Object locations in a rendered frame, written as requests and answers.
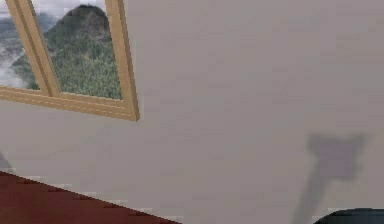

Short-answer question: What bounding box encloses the wooden framed window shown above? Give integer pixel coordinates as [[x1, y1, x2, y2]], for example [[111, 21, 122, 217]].
[[0, 0, 141, 122]]

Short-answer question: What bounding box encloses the black round object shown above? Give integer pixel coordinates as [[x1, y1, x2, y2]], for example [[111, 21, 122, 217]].
[[312, 207, 384, 224]]

